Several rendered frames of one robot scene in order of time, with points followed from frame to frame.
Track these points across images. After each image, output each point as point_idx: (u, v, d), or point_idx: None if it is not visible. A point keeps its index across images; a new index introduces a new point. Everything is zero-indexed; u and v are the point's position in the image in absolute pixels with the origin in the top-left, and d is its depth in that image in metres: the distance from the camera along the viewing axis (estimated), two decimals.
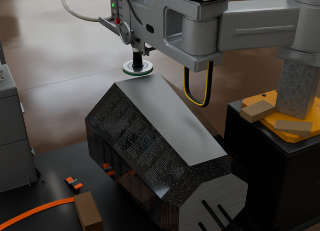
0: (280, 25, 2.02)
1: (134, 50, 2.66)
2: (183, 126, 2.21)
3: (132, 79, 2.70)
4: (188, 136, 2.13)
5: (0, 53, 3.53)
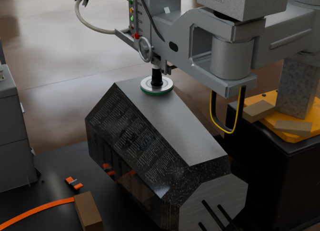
0: (301, 31, 1.95)
1: (154, 67, 2.44)
2: (183, 126, 2.21)
3: (132, 79, 2.70)
4: (188, 136, 2.13)
5: (0, 53, 3.53)
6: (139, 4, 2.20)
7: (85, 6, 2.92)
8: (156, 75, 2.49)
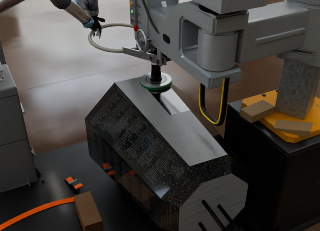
0: (293, 29, 1.97)
1: (153, 63, 2.56)
2: (183, 126, 2.21)
3: (132, 79, 2.70)
4: (188, 136, 2.13)
5: (0, 53, 3.53)
6: None
7: (99, 38, 3.21)
8: (155, 72, 2.60)
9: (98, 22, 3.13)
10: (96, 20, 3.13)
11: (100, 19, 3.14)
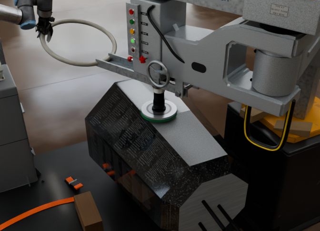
0: None
1: (157, 92, 2.20)
2: (183, 126, 2.21)
3: (132, 79, 2.70)
4: (188, 136, 2.13)
5: (0, 53, 3.53)
6: (143, 24, 1.93)
7: (48, 42, 2.55)
8: None
9: (49, 23, 2.45)
10: (47, 21, 2.45)
11: (51, 19, 2.47)
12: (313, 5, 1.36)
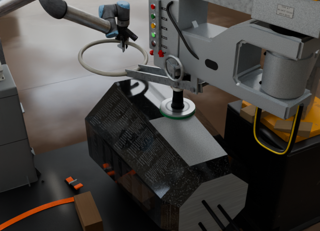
0: None
1: (176, 90, 2.26)
2: (183, 126, 2.21)
3: (132, 79, 2.70)
4: (188, 136, 2.13)
5: (0, 53, 3.53)
6: (163, 19, 1.99)
7: (122, 52, 2.91)
8: None
9: (124, 35, 2.82)
10: (125, 33, 2.83)
11: (128, 34, 2.81)
12: (316, 7, 1.34)
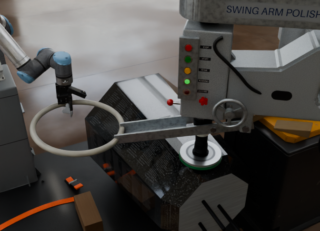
0: None
1: (205, 135, 1.88)
2: None
3: (132, 79, 2.70)
4: (188, 136, 2.13)
5: (0, 53, 3.53)
6: (203, 59, 1.58)
7: (70, 116, 2.23)
8: None
9: (69, 95, 2.15)
10: (69, 92, 2.16)
11: (75, 92, 2.16)
12: None
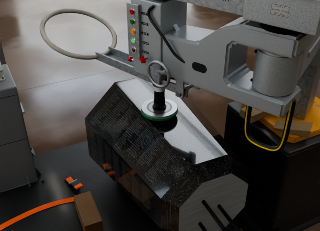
0: None
1: (158, 90, 2.19)
2: (183, 126, 2.21)
3: (132, 79, 2.70)
4: (188, 136, 2.13)
5: (0, 53, 3.53)
6: (144, 24, 1.93)
7: None
8: None
9: None
10: None
11: None
12: (313, 5, 1.36)
